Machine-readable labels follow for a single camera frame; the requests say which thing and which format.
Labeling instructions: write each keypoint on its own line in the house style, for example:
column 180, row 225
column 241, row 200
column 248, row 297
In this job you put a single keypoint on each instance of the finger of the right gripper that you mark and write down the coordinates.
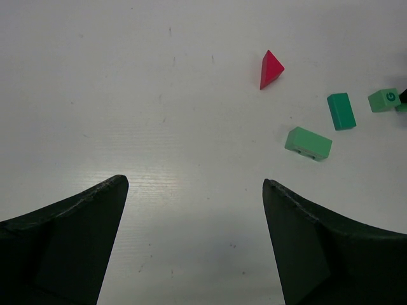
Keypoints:
column 403, row 97

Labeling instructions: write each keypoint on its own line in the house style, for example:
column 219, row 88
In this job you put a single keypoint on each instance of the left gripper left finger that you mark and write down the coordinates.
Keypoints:
column 59, row 254

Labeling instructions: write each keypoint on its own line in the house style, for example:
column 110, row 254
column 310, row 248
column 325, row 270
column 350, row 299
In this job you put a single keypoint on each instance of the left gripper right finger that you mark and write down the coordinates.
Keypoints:
column 323, row 257

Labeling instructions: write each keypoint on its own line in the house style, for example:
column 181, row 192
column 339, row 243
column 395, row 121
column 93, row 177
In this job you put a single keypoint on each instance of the green G cube block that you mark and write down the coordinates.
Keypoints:
column 384, row 100

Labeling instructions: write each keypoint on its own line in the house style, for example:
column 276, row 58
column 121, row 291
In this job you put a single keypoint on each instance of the dark green rectangular block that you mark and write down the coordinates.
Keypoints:
column 341, row 111

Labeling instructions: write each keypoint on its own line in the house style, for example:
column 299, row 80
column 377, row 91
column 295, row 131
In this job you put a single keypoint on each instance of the red triangular wood block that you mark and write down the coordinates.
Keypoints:
column 271, row 69

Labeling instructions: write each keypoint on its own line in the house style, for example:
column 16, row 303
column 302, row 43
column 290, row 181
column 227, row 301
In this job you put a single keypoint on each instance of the green F cube block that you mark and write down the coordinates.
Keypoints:
column 401, row 108

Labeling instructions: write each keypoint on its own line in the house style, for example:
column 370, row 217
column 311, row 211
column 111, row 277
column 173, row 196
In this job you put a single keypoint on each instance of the light green rectangular block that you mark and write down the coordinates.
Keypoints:
column 309, row 144

